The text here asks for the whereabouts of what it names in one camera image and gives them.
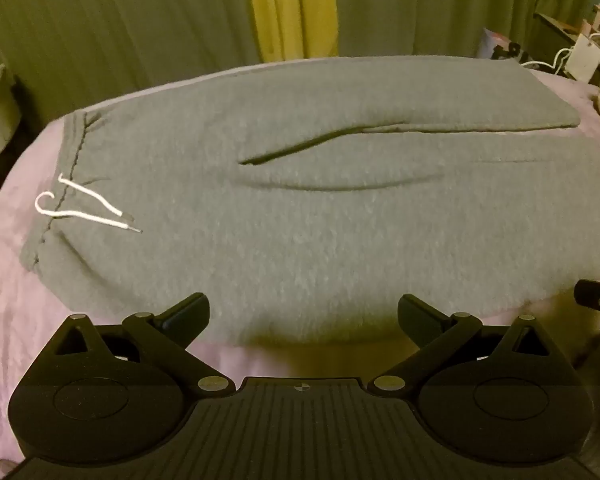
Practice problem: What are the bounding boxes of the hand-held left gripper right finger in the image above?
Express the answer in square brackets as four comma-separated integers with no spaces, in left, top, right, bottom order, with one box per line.
[372,294,549,397]

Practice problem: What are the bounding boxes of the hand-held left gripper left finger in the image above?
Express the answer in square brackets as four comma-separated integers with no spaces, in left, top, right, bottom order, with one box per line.
[54,292,237,399]

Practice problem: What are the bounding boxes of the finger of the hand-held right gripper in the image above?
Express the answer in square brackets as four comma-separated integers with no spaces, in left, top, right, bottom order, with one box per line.
[574,279,600,334]

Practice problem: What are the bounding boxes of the grey sweatpants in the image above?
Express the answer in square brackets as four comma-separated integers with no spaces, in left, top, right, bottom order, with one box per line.
[20,55,600,347]

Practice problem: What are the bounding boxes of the pink blanket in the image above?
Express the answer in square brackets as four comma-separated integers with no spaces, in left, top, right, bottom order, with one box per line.
[0,62,600,466]

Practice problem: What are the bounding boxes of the dark side table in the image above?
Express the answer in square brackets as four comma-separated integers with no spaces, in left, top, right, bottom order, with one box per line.
[532,10,600,81]

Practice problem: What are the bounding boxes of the purple packet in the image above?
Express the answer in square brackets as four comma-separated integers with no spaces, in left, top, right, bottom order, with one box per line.
[479,27,512,62]

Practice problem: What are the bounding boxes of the green curtain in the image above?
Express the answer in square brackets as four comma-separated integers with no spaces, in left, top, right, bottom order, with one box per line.
[332,0,600,58]
[0,0,261,126]

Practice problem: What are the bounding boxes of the yellow curtain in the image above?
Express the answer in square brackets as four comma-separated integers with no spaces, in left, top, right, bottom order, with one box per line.
[245,0,343,63]

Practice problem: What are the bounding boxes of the white cable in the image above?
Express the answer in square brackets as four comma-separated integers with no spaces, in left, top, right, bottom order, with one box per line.
[522,47,577,79]

